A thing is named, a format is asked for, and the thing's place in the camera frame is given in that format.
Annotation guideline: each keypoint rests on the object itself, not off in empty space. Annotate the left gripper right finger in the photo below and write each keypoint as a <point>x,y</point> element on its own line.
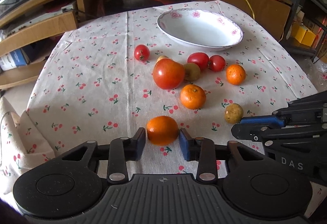
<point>203,151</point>

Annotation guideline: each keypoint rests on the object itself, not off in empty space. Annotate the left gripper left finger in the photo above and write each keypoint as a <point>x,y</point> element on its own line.
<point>121,150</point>

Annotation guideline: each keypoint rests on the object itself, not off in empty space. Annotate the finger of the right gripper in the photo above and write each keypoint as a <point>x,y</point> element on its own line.
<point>289,117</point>
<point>258,133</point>

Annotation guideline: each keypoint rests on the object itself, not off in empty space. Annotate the orange tangerine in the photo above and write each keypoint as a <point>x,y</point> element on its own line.
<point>162,130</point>
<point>192,96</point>
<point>235,74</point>

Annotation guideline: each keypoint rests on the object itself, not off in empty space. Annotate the round red cherry tomato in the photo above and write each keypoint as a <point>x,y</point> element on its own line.
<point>216,63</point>

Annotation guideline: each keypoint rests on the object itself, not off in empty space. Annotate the large red tomato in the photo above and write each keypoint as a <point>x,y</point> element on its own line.
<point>168,74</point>

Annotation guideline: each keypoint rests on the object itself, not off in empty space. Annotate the oval red cherry tomato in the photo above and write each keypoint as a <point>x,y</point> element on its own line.
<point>201,59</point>

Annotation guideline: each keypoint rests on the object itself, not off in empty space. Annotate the cherry print tablecloth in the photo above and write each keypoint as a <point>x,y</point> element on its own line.
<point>92,88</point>

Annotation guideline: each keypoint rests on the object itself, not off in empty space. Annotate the yellow box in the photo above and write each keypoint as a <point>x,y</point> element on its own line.
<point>302,34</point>

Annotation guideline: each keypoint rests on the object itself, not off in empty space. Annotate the small red tomato left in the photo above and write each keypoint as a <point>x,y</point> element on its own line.
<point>141,52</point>

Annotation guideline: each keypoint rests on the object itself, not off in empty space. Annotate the white floral porcelain plate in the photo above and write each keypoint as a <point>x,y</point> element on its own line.
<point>200,29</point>

